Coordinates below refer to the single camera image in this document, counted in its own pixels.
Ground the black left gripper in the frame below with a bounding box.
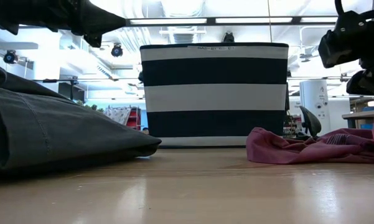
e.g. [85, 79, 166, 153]
[0, 0, 127, 49]

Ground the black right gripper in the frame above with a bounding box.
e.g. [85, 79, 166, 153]
[317, 9, 374, 115]

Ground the maroon cloth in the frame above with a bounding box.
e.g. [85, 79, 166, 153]
[245, 113, 374, 165]

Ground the black ceiling spotlight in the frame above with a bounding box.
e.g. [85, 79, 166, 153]
[2, 49, 20, 65]
[222, 31, 236, 44]
[111, 43, 124, 58]

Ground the grey desk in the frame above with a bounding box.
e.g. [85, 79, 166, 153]
[341, 109, 374, 129]

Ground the white cylinder tank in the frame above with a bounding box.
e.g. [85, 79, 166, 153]
[299, 80, 330, 136]

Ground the black office chair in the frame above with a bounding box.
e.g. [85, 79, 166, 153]
[298, 105, 323, 139]

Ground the black shelf rack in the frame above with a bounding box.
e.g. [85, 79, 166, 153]
[32, 77, 86, 102]

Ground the green plant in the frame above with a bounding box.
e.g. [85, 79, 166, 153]
[76, 99, 105, 113]

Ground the patterned white cloth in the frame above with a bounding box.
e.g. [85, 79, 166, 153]
[104, 105, 132, 125]

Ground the red cabinet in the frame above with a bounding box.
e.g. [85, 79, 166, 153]
[126, 106, 143, 131]

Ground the dark grey garment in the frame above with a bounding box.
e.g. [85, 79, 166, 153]
[0, 58, 162, 175]

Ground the navy white striped fabric basket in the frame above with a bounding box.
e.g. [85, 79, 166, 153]
[139, 42, 290, 147]

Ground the black cable loop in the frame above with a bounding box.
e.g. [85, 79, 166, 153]
[334, 0, 346, 16]

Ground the black overhead frame bar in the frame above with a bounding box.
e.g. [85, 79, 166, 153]
[126, 16, 339, 27]

